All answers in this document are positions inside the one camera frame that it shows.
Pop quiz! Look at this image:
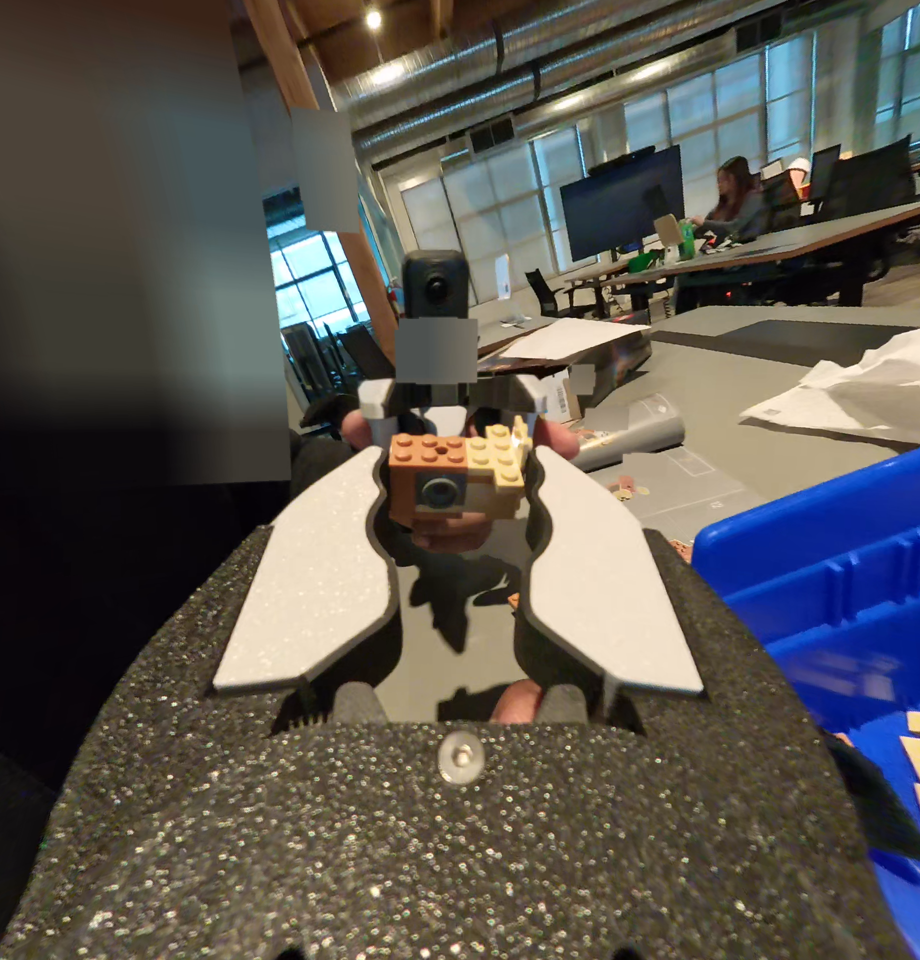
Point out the person's right hand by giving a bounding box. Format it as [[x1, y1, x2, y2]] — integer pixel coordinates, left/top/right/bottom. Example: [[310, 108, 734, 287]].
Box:
[[490, 677, 545, 726]]

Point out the black desk mat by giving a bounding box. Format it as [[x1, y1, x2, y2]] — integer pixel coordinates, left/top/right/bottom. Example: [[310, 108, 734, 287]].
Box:
[[717, 319, 920, 370]]

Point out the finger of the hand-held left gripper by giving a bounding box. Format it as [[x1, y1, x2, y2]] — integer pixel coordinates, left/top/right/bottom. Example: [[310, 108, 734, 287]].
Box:
[[505, 373, 553, 455], [358, 377, 398, 453]]

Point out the flat cardboard box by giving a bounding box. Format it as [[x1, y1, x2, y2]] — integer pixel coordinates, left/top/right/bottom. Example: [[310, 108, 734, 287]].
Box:
[[477, 318, 654, 378]]

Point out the grey desk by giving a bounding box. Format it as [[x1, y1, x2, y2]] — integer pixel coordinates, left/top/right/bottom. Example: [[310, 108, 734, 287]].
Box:
[[370, 306, 920, 725]]

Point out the black office chair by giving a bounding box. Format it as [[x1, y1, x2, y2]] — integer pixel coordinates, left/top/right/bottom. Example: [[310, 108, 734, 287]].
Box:
[[524, 267, 575, 321]]

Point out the orange toy brick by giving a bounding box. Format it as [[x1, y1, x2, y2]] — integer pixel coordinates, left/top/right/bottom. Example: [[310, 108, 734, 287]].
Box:
[[388, 432, 470, 528]]

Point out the white paper sheet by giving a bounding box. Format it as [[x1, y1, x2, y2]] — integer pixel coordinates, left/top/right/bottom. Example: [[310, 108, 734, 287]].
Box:
[[497, 318, 628, 363]]

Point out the tan toy brick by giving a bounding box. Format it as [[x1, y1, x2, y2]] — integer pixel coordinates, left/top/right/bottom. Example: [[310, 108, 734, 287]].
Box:
[[463, 423, 534, 520]]

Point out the blue storage bin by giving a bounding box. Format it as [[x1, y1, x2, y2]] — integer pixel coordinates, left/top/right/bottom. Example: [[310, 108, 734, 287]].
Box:
[[691, 441, 920, 960]]

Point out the small labelled cardboard box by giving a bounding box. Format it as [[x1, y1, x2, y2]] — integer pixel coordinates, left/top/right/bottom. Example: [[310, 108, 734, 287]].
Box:
[[538, 367, 583, 423]]

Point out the white crumpled bag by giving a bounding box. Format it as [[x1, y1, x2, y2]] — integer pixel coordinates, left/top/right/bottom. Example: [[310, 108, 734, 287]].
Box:
[[739, 324, 920, 453]]

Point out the long office table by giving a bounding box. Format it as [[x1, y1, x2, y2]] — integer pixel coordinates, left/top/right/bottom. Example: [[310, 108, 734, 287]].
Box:
[[563, 196, 920, 310]]

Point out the grey plastic bag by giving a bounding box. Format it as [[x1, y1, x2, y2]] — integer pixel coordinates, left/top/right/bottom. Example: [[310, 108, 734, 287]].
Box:
[[578, 392, 688, 471]]

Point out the large dark monitor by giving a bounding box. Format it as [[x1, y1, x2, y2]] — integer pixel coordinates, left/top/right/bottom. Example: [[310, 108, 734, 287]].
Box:
[[559, 144, 688, 265]]

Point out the silver ventilation duct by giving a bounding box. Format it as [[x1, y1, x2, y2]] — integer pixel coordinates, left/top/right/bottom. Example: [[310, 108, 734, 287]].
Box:
[[331, 0, 814, 115]]

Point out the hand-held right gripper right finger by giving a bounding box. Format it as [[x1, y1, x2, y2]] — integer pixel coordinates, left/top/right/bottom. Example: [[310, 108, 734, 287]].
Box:
[[514, 448, 706, 714]]

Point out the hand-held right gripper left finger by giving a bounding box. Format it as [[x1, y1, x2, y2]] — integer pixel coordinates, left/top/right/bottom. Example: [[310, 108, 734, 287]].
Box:
[[212, 446, 399, 693]]

